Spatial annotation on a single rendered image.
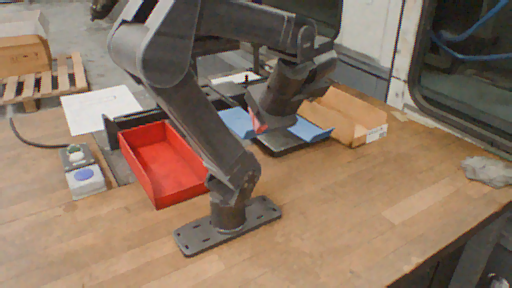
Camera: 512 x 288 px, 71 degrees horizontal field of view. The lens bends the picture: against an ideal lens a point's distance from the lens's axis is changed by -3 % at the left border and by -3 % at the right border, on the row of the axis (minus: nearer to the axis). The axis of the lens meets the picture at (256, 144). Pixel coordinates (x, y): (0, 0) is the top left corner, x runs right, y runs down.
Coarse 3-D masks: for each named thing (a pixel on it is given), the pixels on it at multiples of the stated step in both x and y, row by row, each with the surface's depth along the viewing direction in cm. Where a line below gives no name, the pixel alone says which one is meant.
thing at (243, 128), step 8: (224, 112) 89; (232, 112) 89; (240, 112) 89; (224, 120) 85; (232, 120) 85; (240, 120) 85; (248, 120) 85; (232, 128) 82; (240, 128) 82; (248, 128) 82; (240, 136) 79; (248, 136) 78; (256, 136) 80
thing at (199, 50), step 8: (200, 40) 89; (208, 40) 89; (216, 40) 90; (224, 40) 91; (232, 40) 92; (192, 48) 87; (200, 48) 88; (208, 48) 90; (216, 48) 91; (224, 48) 92; (232, 48) 93; (240, 48) 94; (192, 56) 88; (200, 56) 89
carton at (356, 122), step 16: (320, 96) 113; (336, 96) 108; (352, 96) 103; (304, 112) 104; (320, 112) 98; (336, 112) 108; (352, 112) 104; (368, 112) 99; (384, 112) 94; (336, 128) 94; (352, 128) 89; (368, 128) 100; (384, 128) 96; (352, 144) 91
